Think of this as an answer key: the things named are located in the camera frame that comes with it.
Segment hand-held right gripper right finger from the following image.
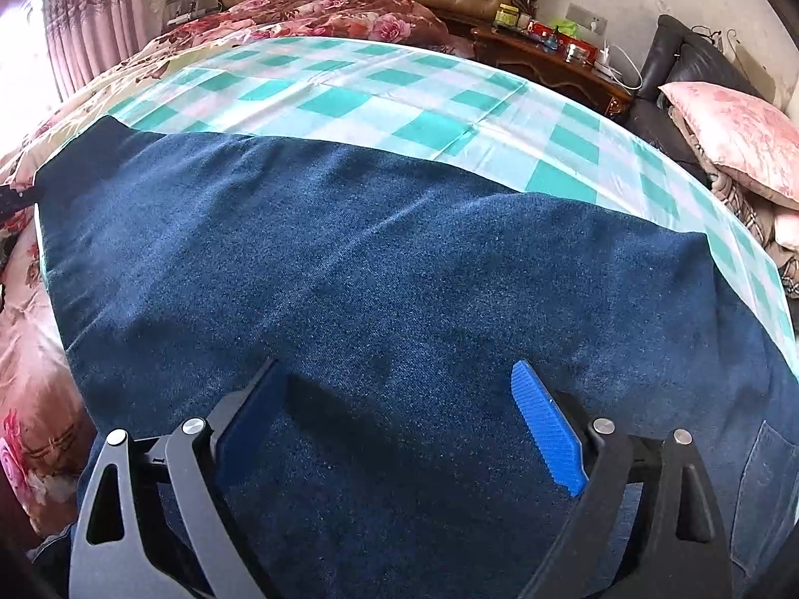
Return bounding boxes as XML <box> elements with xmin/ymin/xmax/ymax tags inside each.
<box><xmin>510</xmin><ymin>358</ymin><xmax>734</xmax><ymax>599</ymax></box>

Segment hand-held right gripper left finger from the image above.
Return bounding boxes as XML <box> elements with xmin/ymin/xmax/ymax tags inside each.
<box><xmin>68</xmin><ymin>357</ymin><xmax>289</xmax><ymax>599</ymax></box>

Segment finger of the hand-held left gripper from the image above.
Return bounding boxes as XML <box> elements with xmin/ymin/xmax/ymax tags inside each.
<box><xmin>0</xmin><ymin>184</ymin><xmax>35</xmax><ymax>216</ymax></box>

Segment blue denim pants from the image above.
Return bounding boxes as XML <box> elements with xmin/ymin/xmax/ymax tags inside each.
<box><xmin>34</xmin><ymin>115</ymin><xmax>799</xmax><ymax>599</ymax></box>

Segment pink floral bed sheet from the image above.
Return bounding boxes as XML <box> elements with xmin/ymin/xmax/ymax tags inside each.
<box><xmin>0</xmin><ymin>31</ymin><xmax>251</xmax><ymax>541</ymax></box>

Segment pink floral curtain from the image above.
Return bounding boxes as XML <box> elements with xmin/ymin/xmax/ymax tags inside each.
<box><xmin>40</xmin><ymin>0</ymin><xmax>151</xmax><ymax>101</ymax></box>

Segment beige plaid blanket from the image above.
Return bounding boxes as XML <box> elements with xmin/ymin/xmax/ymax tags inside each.
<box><xmin>668</xmin><ymin>106</ymin><xmax>799</xmax><ymax>297</ymax></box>

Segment small pink floral pillow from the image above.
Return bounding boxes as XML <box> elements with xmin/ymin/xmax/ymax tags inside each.
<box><xmin>774</xmin><ymin>206</ymin><xmax>799</xmax><ymax>252</ymax></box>

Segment large pink floral pillow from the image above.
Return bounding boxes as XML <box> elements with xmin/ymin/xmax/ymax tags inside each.
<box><xmin>658</xmin><ymin>81</ymin><xmax>799</xmax><ymax>210</ymax></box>

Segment green checked tablecloth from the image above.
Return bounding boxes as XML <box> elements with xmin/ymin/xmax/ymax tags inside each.
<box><xmin>103</xmin><ymin>34</ymin><xmax>799</xmax><ymax>381</ymax></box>

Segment dark wooden nightstand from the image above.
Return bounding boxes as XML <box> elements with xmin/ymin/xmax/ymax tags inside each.
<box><xmin>468</xmin><ymin>23</ymin><xmax>634</xmax><ymax>116</ymax></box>

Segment black leather armchair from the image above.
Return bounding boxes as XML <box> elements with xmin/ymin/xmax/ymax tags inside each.
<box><xmin>627</xmin><ymin>14</ymin><xmax>781</xmax><ymax>163</ymax></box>

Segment grey wall socket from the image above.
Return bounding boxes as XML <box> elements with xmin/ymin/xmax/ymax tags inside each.
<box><xmin>567</xmin><ymin>3</ymin><xmax>609</xmax><ymax>35</ymax></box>

